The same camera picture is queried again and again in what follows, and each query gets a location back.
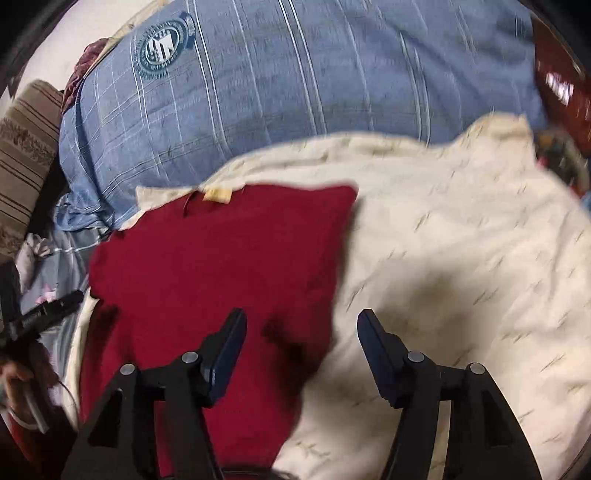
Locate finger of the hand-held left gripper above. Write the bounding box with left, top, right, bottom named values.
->
left=0, top=290, right=85, bottom=352

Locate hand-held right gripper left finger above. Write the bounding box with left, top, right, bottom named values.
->
left=60, top=308, right=248, bottom=480

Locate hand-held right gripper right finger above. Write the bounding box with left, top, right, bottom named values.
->
left=358, top=309, right=543, bottom=480

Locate red knit garment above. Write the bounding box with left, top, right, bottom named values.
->
left=78, top=184, right=360, bottom=476

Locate person's left hand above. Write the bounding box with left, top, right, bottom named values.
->
left=0, top=352, right=55, bottom=411

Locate grey floral sheet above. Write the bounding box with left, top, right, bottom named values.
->
left=14, top=226, right=112, bottom=398

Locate silver bangle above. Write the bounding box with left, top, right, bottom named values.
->
left=0, top=406, right=38, bottom=432

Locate cream patterned blanket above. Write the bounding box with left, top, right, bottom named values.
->
left=62, top=113, right=591, bottom=480

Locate beige striped pillow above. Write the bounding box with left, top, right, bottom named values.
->
left=0, top=79, right=65, bottom=259

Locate maroon cloth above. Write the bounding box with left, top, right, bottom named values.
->
left=62, top=39, right=112, bottom=112

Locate multicoloured cloth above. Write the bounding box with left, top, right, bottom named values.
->
left=536, top=129, right=591, bottom=195

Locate wooden headboard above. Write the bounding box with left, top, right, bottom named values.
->
left=531, top=18, right=591, bottom=134

